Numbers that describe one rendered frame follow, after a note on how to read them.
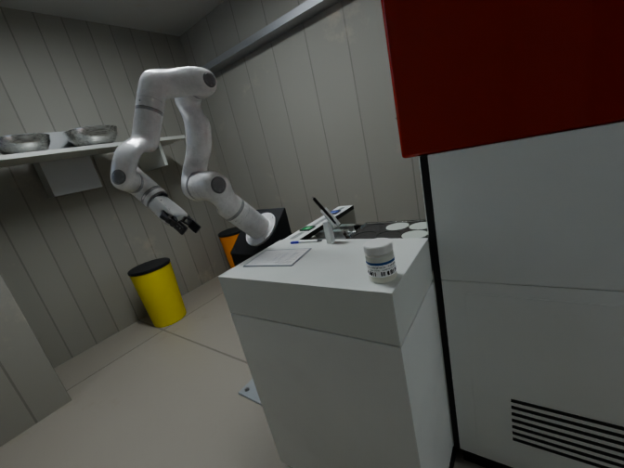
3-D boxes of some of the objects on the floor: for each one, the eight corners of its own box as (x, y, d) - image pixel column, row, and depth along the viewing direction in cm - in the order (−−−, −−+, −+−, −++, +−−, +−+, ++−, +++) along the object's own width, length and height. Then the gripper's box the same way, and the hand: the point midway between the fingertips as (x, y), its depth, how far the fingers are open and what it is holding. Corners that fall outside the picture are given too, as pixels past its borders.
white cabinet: (473, 358, 167) (461, 221, 145) (436, 564, 93) (400, 348, 71) (368, 337, 204) (345, 226, 182) (282, 473, 130) (227, 312, 108)
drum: (177, 305, 327) (158, 256, 311) (197, 311, 304) (176, 257, 287) (144, 325, 299) (121, 272, 282) (162, 332, 276) (137, 275, 259)
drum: (246, 266, 404) (234, 226, 389) (265, 266, 382) (253, 225, 366) (226, 278, 377) (212, 235, 361) (244, 280, 355) (230, 235, 339)
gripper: (146, 188, 96) (185, 223, 95) (175, 192, 113) (209, 222, 112) (133, 206, 97) (172, 240, 96) (164, 207, 114) (198, 237, 113)
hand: (189, 228), depth 104 cm, fingers open, 8 cm apart
